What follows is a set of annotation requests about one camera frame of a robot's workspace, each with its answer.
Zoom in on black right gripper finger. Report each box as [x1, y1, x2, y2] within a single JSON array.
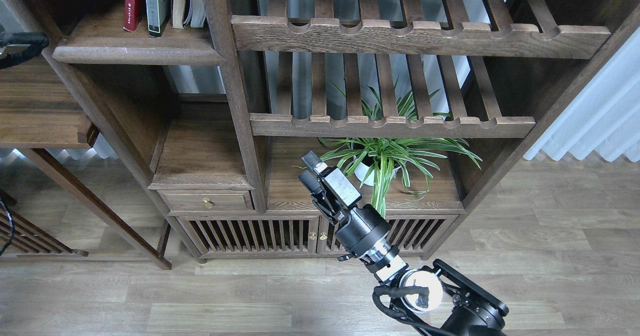
[[301, 150, 362, 209], [298, 171, 348, 226]]

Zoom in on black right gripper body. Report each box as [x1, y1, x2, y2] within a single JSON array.
[[333, 204, 392, 262]]

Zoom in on green and grey book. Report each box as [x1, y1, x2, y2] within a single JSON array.
[[146, 0, 171, 37]]

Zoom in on red cover book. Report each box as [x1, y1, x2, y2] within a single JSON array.
[[123, 0, 146, 32]]

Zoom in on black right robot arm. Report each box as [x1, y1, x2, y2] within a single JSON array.
[[298, 151, 509, 336]]

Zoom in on upright books on shelf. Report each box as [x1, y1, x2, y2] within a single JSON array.
[[171, 0, 206, 29]]

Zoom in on white plant pot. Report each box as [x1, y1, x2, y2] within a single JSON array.
[[354, 157, 401, 188]]

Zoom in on green spider plant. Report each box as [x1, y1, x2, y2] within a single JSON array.
[[300, 79, 483, 219]]

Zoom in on brass drawer knob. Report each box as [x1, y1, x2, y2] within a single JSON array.
[[202, 198, 214, 209]]

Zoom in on dark wooden bookshelf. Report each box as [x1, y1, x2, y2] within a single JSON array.
[[6, 0, 639, 260]]

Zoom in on white curtain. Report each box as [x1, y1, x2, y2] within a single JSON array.
[[524, 30, 640, 162]]

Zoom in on wooden side furniture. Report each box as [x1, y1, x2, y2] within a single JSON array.
[[1, 148, 172, 270]]

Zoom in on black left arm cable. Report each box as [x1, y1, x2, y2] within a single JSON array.
[[0, 31, 50, 257]]

